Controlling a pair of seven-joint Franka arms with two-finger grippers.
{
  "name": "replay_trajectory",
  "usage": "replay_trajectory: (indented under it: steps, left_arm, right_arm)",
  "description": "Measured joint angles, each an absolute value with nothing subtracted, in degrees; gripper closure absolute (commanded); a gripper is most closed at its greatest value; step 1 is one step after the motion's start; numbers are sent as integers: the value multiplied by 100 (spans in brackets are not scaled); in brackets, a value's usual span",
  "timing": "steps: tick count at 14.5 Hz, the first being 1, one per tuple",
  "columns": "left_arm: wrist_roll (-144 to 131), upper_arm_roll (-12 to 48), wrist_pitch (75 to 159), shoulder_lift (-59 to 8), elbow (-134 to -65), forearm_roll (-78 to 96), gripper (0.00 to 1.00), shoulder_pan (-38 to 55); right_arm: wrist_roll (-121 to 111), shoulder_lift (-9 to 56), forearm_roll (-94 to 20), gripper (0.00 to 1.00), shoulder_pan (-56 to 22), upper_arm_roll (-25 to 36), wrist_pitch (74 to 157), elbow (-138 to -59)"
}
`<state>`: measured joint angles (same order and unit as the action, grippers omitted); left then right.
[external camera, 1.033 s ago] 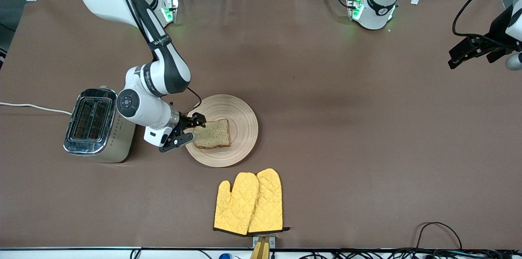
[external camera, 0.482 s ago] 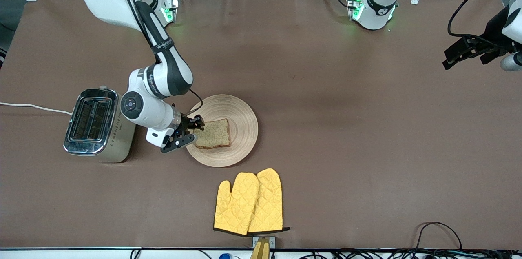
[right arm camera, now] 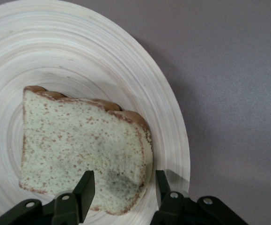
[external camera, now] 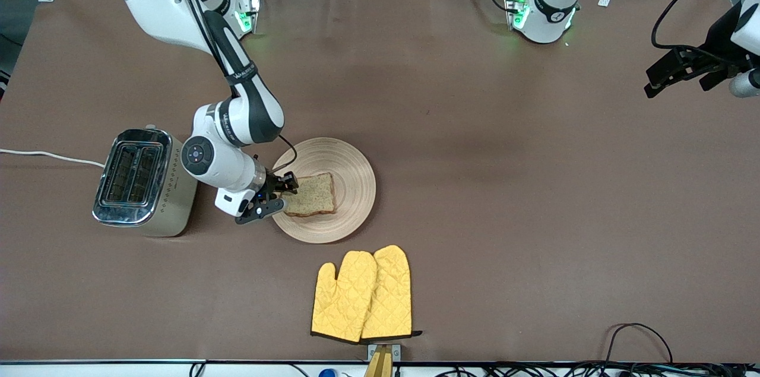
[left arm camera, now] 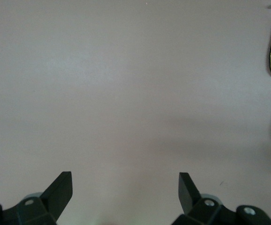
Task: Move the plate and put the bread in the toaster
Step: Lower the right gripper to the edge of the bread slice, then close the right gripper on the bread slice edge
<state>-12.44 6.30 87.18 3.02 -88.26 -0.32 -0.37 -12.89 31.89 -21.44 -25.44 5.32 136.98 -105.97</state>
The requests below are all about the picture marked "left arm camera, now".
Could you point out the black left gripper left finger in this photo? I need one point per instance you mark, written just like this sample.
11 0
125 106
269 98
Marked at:
58 194

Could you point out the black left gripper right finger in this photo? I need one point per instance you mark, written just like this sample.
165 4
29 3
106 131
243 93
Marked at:
186 194

